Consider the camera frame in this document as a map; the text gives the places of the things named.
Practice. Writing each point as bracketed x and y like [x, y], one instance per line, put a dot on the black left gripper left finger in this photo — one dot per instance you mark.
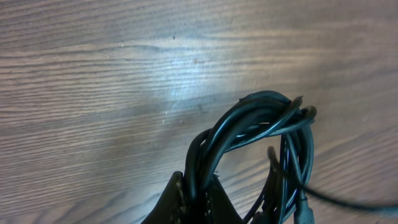
[170, 208]

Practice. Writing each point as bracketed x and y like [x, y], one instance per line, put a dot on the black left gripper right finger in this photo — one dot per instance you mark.
[219, 209]

